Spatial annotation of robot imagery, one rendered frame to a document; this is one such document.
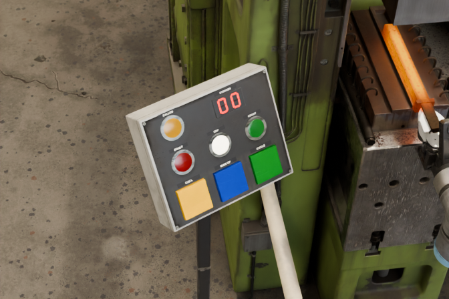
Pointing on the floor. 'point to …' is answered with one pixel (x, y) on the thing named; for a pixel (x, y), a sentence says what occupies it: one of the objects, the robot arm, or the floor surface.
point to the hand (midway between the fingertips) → (426, 109)
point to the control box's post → (203, 257)
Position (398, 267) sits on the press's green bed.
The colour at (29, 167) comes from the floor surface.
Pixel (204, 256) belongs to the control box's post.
